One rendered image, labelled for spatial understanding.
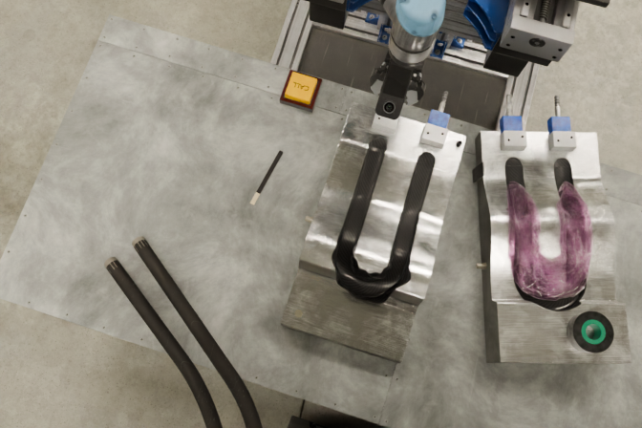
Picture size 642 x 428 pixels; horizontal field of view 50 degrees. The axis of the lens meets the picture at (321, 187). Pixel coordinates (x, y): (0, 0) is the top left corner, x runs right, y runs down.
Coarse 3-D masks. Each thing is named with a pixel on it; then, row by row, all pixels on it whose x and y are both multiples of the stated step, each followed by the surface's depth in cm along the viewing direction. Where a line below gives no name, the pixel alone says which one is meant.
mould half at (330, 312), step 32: (352, 128) 150; (416, 128) 150; (352, 160) 148; (384, 160) 148; (416, 160) 148; (448, 160) 148; (352, 192) 147; (384, 192) 147; (448, 192) 147; (320, 224) 141; (384, 224) 144; (320, 256) 138; (384, 256) 138; (416, 256) 139; (320, 288) 144; (416, 288) 137; (288, 320) 142; (320, 320) 142; (352, 320) 142; (384, 320) 142; (384, 352) 141
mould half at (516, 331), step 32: (480, 160) 154; (544, 160) 152; (576, 160) 153; (480, 192) 154; (544, 192) 149; (480, 224) 153; (544, 224) 144; (608, 224) 145; (608, 256) 144; (512, 288) 143; (608, 288) 144; (512, 320) 138; (544, 320) 138; (512, 352) 136; (544, 352) 136; (576, 352) 136; (608, 352) 137
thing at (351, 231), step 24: (384, 144) 149; (432, 168) 148; (360, 192) 147; (408, 192) 147; (360, 216) 144; (408, 216) 146; (408, 240) 142; (336, 264) 136; (408, 264) 138; (360, 288) 143; (384, 288) 142
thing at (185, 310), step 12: (144, 240) 150; (144, 252) 147; (156, 264) 146; (156, 276) 145; (168, 276) 145; (168, 288) 143; (180, 300) 142; (180, 312) 141; (192, 312) 141; (192, 324) 139; (204, 336) 138; (204, 348) 137; (216, 348) 137; (216, 360) 135; (228, 360) 136; (228, 372) 134
